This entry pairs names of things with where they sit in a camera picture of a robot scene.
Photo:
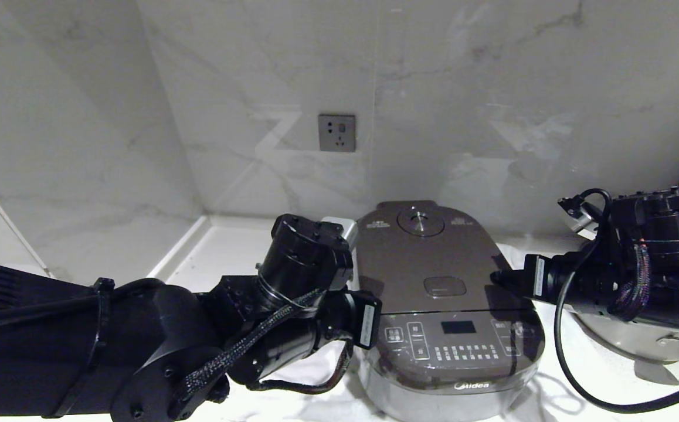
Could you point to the grey rice cooker lid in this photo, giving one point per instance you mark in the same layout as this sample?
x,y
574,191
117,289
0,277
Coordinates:
x,y
421,264

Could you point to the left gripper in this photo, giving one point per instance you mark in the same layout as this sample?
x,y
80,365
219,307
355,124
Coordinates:
x,y
292,343

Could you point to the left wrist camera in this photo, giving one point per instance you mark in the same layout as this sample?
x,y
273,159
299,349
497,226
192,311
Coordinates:
x,y
344,230

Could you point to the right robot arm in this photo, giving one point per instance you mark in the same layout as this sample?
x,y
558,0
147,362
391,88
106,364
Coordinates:
x,y
668,234

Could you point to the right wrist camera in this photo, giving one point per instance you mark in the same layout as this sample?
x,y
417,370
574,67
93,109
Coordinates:
x,y
577,215

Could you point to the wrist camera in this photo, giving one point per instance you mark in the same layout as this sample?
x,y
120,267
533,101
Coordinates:
x,y
577,215
344,230

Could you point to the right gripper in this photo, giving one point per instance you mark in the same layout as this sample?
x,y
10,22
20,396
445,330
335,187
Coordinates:
x,y
574,287

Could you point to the grey wall socket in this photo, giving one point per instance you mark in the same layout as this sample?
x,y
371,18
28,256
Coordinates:
x,y
337,133

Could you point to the silver metal bowl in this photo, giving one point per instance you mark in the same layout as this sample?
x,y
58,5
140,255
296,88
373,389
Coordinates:
x,y
627,337

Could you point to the grey rice cooker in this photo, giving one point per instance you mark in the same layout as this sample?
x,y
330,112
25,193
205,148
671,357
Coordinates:
x,y
462,363

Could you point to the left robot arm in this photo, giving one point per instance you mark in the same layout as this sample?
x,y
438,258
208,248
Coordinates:
x,y
34,351

